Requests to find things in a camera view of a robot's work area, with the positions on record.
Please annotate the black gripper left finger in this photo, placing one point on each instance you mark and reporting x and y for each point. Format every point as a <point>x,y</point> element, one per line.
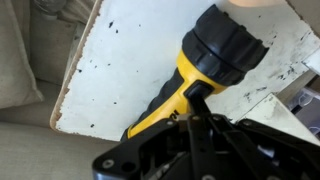
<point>145,151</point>

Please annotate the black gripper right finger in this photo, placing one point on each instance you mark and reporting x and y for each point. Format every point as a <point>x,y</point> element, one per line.
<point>203,154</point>

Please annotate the yellow black torch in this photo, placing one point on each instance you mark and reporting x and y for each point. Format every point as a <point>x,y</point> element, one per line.
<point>216,53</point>

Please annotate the beige fabric sofa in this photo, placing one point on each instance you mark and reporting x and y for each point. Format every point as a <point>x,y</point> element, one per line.
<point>35,40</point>

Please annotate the small white wooden chair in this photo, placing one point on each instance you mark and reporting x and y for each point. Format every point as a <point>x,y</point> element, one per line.
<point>140,61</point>

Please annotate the clear plastic storage bin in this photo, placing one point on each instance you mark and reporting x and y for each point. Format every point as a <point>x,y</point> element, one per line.
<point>305,105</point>

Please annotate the beige throw pillow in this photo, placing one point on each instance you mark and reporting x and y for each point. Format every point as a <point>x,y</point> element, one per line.
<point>17,82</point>

